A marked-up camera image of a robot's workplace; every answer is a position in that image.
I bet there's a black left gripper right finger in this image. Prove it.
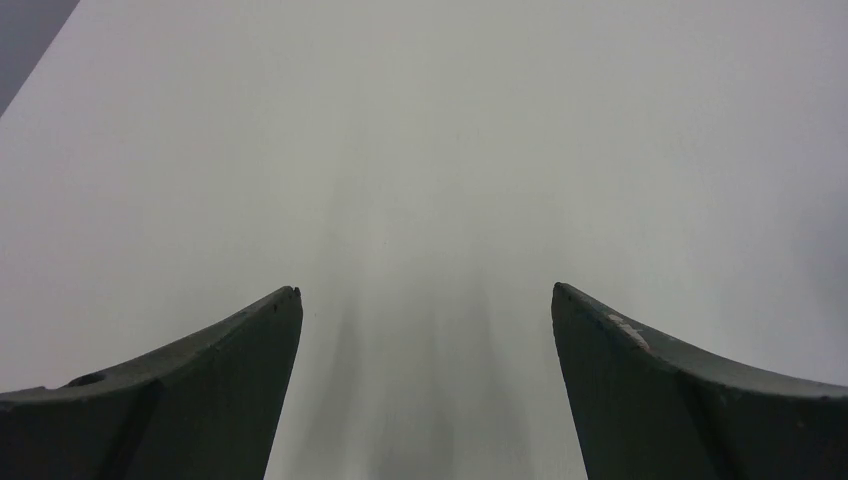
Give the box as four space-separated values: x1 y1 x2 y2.
551 283 847 479

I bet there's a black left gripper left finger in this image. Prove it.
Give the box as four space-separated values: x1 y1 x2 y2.
1 287 303 479

